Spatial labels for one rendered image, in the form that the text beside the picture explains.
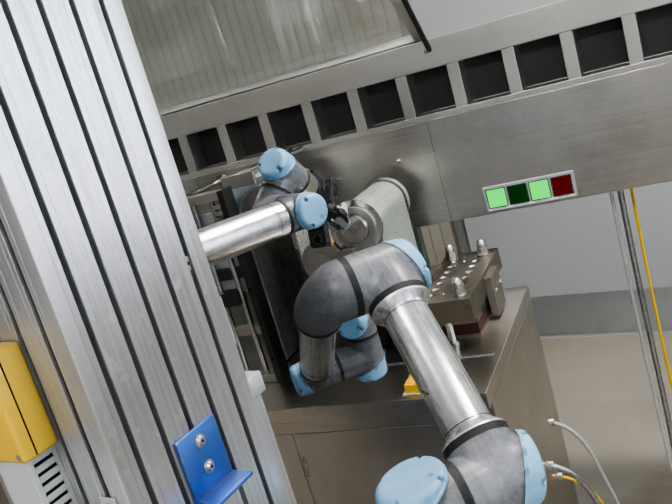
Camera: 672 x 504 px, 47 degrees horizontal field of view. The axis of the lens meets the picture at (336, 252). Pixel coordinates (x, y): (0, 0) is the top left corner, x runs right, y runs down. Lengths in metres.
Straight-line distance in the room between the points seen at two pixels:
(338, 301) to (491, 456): 0.38
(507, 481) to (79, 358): 0.66
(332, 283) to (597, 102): 1.02
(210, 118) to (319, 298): 1.21
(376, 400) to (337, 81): 0.95
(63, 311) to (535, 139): 1.54
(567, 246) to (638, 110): 1.94
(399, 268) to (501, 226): 2.70
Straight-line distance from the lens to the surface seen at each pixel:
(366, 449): 1.94
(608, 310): 4.08
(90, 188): 0.93
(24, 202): 0.88
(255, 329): 2.08
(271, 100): 2.37
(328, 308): 1.38
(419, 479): 1.20
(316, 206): 1.56
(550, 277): 4.09
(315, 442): 1.98
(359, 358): 1.75
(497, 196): 2.21
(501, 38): 2.15
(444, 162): 2.22
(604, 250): 3.97
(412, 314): 1.35
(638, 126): 2.14
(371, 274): 1.38
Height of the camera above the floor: 1.66
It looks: 13 degrees down
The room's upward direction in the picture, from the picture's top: 16 degrees counter-clockwise
